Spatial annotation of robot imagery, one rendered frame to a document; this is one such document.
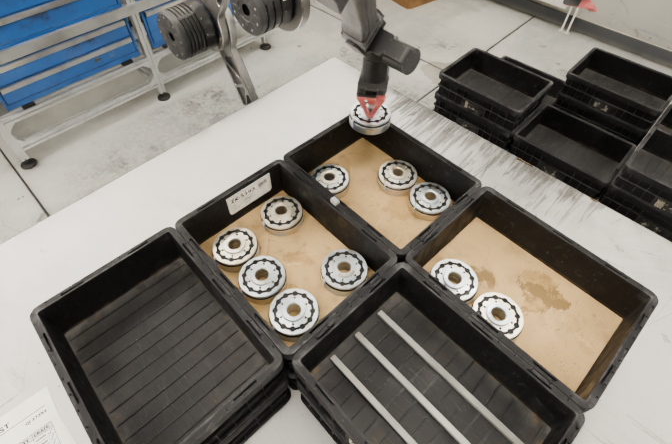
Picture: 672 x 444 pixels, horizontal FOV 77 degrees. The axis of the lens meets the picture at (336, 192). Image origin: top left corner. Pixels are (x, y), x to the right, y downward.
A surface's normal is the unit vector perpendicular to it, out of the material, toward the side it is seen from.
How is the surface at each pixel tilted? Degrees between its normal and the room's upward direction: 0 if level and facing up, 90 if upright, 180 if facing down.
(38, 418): 0
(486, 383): 0
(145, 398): 0
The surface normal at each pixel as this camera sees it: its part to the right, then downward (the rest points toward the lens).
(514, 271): 0.00, -0.65
